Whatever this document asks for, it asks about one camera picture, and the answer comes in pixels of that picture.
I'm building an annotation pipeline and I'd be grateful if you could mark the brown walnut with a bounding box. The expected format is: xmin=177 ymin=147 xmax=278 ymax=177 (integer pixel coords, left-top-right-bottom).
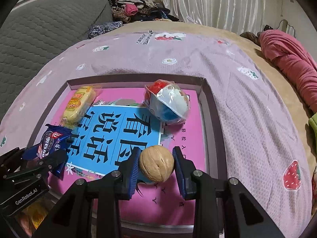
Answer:
xmin=139 ymin=145 xmax=174 ymax=183

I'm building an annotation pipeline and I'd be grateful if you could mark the pile of clothes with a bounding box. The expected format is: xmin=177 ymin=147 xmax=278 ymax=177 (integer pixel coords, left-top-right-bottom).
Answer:
xmin=108 ymin=0 xmax=180 ymax=23

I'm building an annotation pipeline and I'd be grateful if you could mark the green fleece blanket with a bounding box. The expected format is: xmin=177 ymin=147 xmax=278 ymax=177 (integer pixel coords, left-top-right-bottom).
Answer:
xmin=308 ymin=113 xmax=317 ymax=155

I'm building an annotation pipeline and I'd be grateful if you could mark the yellow rice cake snack pack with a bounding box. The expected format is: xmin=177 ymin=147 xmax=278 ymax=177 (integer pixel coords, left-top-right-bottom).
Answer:
xmin=61 ymin=86 xmax=97 ymax=129

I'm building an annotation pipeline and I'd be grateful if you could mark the grey quilted headboard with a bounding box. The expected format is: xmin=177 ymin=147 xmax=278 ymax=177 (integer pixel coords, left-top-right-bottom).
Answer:
xmin=1 ymin=0 xmax=112 ymax=117

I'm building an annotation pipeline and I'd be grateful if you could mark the pink blue book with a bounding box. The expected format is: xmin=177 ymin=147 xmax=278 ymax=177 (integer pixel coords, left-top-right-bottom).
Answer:
xmin=48 ymin=88 xmax=206 ymax=226

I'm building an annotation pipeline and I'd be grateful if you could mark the dark floral cloth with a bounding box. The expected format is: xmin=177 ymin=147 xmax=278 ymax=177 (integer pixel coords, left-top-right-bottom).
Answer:
xmin=88 ymin=21 xmax=123 ymax=39

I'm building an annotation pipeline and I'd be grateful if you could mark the blue Oreo cookie pack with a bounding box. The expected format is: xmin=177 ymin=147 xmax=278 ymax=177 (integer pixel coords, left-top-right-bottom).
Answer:
xmin=22 ymin=124 xmax=73 ymax=180

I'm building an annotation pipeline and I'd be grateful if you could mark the red blue toy egg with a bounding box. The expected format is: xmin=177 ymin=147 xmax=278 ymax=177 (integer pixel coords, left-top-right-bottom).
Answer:
xmin=144 ymin=80 xmax=191 ymax=125

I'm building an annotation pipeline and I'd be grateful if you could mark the small yellow snack pack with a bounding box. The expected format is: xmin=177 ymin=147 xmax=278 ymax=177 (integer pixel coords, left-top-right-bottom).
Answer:
xmin=15 ymin=200 xmax=48 ymax=237

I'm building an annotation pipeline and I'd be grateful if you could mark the white sheer curtain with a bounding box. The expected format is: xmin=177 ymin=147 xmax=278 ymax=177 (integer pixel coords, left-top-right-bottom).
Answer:
xmin=161 ymin=0 xmax=265 ymax=34

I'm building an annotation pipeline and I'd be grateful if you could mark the dark shallow box tray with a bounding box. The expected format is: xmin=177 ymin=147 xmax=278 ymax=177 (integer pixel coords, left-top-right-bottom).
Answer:
xmin=28 ymin=74 xmax=227 ymax=237

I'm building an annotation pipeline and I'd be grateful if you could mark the pink strawberry blanket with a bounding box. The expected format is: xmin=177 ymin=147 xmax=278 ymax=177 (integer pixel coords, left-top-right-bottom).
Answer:
xmin=1 ymin=33 xmax=312 ymax=237

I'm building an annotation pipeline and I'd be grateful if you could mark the pink quilt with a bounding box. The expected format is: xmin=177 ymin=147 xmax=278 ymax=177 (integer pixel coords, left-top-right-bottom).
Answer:
xmin=258 ymin=30 xmax=316 ymax=113

